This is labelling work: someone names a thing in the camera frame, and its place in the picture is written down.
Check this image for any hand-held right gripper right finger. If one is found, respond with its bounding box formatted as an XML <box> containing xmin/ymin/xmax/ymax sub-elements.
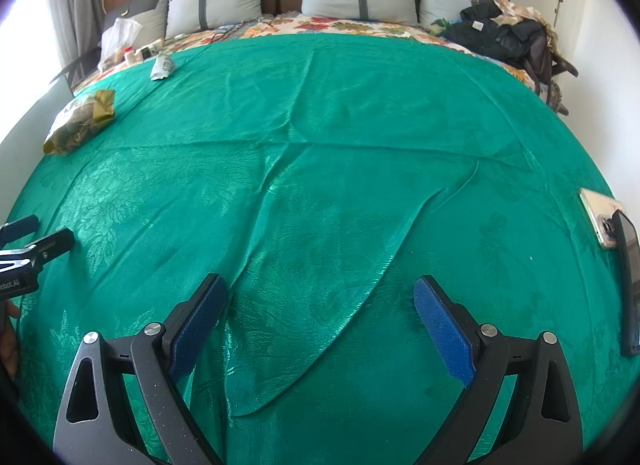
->
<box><xmin>413</xmin><ymin>275</ymin><xmax>585</xmax><ymax>465</ymax></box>

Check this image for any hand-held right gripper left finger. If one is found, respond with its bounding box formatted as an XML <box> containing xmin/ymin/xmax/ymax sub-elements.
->
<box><xmin>52</xmin><ymin>273</ymin><xmax>228</xmax><ymax>465</ymax></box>

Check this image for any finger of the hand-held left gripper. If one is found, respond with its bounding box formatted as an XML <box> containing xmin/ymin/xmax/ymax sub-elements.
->
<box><xmin>0</xmin><ymin>215</ymin><xmax>40</xmax><ymax>245</ymax></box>
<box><xmin>0</xmin><ymin>228</ymin><xmax>76</xmax><ymax>273</ymax></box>

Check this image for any person's left hand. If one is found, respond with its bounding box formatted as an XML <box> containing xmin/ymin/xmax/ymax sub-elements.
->
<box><xmin>0</xmin><ymin>301</ymin><xmax>22</xmax><ymax>380</ymax></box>

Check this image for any olive green snack bag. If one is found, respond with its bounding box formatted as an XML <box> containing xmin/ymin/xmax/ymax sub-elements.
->
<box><xmin>42</xmin><ymin>89</ymin><xmax>117</xmax><ymax>157</ymax></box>

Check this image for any dark chair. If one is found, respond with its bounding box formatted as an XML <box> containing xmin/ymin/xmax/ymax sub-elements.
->
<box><xmin>50</xmin><ymin>45</ymin><xmax>103</xmax><ymax>91</ymax></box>

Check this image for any green patterned blanket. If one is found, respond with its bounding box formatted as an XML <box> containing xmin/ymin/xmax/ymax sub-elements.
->
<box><xmin>0</xmin><ymin>34</ymin><xmax>640</xmax><ymax>465</ymax></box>

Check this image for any black smartphone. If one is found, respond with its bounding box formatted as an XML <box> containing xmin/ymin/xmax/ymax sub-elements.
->
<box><xmin>611</xmin><ymin>209</ymin><xmax>640</xmax><ymax>357</ymax></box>

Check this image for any gold smartphone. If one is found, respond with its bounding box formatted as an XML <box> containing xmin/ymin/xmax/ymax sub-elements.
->
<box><xmin>579</xmin><ymin>188</ymin><xmax>626</xmax><ymax>250</ymax></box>

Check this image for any short white printed packet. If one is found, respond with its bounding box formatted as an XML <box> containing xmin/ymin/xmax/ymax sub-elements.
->
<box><xmin>150</xmin><ymin>54</ymin><xmax>176</xmax><ymax>82</ymax></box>

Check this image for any small white device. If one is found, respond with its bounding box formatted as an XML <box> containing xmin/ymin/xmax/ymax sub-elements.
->
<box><xmin>137</xmin><ymin>39</ymin><xmax>166</xmax><ymax>60</ymax></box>

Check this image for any clear plastic bag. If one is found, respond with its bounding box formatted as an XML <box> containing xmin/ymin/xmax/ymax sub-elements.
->
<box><xmin>97</xmin><ymin>16</ymin><xmax>143</xmax><ymax>71</ymax></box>

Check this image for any grey curtain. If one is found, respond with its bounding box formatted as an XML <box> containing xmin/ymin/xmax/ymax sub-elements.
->
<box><xmin>42</xmin><ymin>0</ymin><xmax>106</xmax><ymax>71</ymax></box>

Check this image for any brown handbag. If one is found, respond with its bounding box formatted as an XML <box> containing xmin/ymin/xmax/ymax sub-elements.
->
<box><xmin>522</xmin><ymin>28</ymin><xmax>580</xmax><ymax>96</ymax></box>

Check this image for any beige crumpled cloth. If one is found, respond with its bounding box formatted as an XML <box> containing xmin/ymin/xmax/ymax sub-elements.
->
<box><xmin>492</xmin><ymin>0</ymin><xmax>548</xmax><ymax>28</ymax></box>

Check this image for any floral bed sheet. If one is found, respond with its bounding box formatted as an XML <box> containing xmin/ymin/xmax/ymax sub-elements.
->
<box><xmin>72</xmin><ymin>12</ymin><xmax>568</xmax><ymax>116</ymax></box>

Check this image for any black cable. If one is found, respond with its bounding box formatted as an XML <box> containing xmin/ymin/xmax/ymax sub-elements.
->
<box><xmin>210</xmin><ymin>15</ymin><xmax>278</xmax><ymax>43</ymax></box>

